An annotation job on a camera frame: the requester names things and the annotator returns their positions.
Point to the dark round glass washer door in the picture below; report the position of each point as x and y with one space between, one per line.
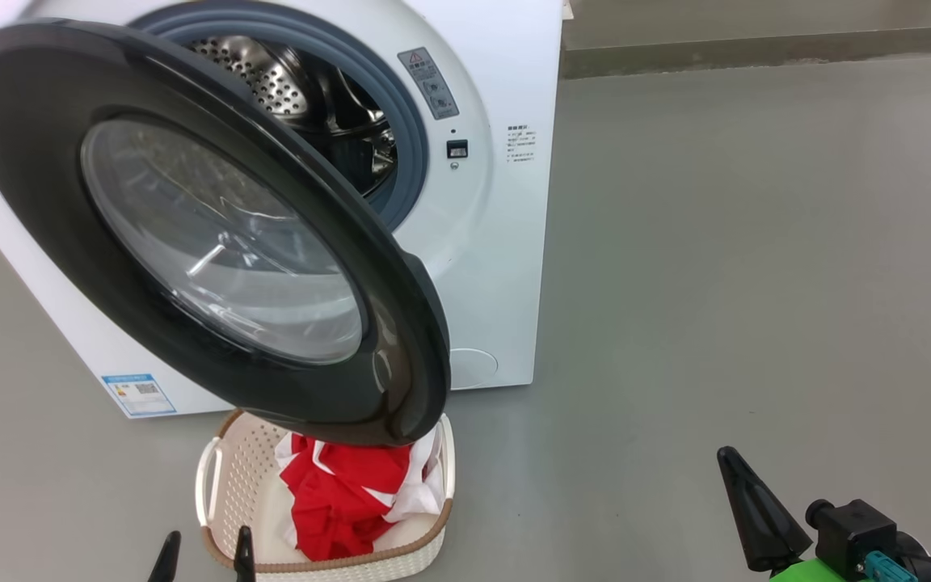
53 162

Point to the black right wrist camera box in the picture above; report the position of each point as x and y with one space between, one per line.
857 529

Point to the blue energy label sticker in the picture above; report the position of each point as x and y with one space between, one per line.
139 395

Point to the stainless steel washing machine drum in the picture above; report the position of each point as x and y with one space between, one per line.
271 81

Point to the cream perforated basket brown rim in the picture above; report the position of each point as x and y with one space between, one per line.
235 485

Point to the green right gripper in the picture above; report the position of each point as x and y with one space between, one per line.
809 574

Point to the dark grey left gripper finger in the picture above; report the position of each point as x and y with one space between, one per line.
166 566
245 562

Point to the grey warning sticker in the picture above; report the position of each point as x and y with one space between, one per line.
428 82

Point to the round white filter cover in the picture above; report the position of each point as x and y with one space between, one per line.
478 368

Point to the dark grey square latch slot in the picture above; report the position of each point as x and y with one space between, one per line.
457 149

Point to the red and white garment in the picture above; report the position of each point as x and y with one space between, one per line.
344 493

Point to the white front-load washing machine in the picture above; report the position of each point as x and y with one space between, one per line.
506 259

